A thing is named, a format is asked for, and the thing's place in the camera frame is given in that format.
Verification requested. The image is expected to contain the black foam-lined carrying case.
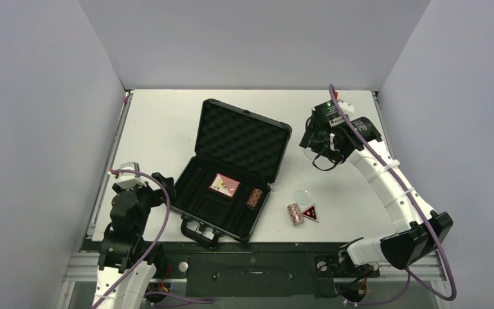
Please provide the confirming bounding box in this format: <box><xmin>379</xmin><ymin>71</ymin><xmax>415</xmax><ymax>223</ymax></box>
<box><xmin>171</xmin><ymin>98</ymin><xmax>292</xmax><ymax>248</ymax></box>

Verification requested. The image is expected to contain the red playing card box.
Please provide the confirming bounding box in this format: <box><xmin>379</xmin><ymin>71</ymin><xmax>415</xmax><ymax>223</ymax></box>
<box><xmin>209</xmin><ymin>173</ymin><xmax>241</xmax><ymax>198</ymax></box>

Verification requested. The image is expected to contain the clear round disc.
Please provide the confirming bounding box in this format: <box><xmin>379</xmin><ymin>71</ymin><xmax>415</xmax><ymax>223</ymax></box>
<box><xmin>304</xmin><ymin>148</ymin><xmax>318</xmax><ymax>161</ymax></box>
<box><xmin>294</xmin><ymin>190</ymin><xmax>311</xmax><ymax>205</ymax></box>

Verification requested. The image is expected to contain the poker chip roll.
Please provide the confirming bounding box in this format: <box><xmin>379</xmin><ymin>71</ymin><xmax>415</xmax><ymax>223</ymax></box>
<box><xmin>246</xmin><ymin>188</ymin><xmax>262</xmax><ymax>209</ymax></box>
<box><xmin>287</xmin><ymin>203</ymin><xmax>304</xmax><ymax>227</ymax></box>

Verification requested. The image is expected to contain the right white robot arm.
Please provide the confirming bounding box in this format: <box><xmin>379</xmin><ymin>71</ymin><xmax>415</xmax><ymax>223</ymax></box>
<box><xmin>300</xmin><ymin>100</ymin><xmax>453</xmax><ymax>275</ymax></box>

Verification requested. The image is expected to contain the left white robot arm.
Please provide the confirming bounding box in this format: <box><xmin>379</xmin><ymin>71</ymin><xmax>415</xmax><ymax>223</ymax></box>
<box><xmin>91</xmin><ymin>169</ymin><xmax>176</xmax><ymax>308</ymax></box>

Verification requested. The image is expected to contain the red black triangular card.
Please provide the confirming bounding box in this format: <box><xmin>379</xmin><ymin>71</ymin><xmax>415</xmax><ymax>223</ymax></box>
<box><xmin>302</xmin><ymin>203</ymin><xmax>319</xmax><ymax>222</ymax></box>

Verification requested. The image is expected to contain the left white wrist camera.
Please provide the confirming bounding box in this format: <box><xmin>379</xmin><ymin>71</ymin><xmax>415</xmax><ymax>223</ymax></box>
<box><xmin>107</xmin><ymin>162</ymin><xmax>145</xmax><ymax>190</ymax></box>

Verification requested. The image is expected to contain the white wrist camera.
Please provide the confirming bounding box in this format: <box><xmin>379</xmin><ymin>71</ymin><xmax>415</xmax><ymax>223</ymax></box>
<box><xmin>107</xmin><ymin>162</ymin><xmax>145</xmax><ymax>190</ymax></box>
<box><xmin>338</xmin><ymin>99</ymin><xmax>355</xmax><ymax>117</ymax></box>

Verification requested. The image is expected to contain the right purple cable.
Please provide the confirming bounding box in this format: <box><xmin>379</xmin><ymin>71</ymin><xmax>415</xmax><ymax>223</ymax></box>
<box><xmin>328</xmin><ymin>84</ymin><xmax>457</xmax><ymax>302</ymax></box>

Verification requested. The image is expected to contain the purple cable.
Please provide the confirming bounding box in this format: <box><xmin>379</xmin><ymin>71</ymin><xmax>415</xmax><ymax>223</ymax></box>
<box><xmin>91</xmin><ymin>169</ymin><xmax>171</xmax><ymax>309</ymax></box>
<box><xmin>328</xmin><ymin>84</ymin><xmax>457</xmax><ymax>302</ymax></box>

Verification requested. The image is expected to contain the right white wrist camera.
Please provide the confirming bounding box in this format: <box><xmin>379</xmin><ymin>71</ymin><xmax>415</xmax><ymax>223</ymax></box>
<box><xmin>338</xmin><ymin>99</ymin><xmax>355</xmax><ymax>117</ymax></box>

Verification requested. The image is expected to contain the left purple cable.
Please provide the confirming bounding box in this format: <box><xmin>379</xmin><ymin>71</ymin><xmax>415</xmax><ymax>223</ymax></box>
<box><xmin>91</xmin><ymin>169</ymin><xmax>171</xmax><ymax>309</ymax></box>

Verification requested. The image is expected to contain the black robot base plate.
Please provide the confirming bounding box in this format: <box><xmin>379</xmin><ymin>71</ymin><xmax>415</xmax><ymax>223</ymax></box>
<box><xmin>148</xmin><ymin>243</ymin><xmax>383</xmax><ymax>298</ymax></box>

